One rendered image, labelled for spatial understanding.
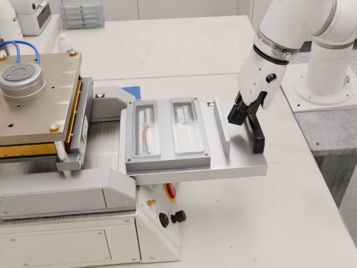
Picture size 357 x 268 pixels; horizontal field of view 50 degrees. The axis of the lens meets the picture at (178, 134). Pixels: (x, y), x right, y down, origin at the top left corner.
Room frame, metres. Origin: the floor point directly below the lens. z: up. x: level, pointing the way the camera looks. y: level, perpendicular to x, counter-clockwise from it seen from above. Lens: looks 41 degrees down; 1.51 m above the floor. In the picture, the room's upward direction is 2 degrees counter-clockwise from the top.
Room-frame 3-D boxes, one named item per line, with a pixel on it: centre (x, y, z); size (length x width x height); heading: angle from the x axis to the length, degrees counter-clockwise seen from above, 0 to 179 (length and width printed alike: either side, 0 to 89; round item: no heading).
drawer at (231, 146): (0.63, -0.02, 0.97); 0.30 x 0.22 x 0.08; 94
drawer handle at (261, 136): (0.64, -0.16, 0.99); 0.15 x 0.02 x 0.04; 4
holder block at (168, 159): (0.63, 0.03, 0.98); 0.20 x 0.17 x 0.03; 4
